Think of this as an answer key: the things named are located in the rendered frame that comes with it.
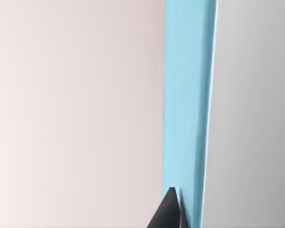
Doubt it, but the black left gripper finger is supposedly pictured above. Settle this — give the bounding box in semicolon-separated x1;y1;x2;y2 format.
146;187;182;228

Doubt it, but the light blue rack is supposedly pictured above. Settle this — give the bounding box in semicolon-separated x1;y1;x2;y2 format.
161;0;219;228

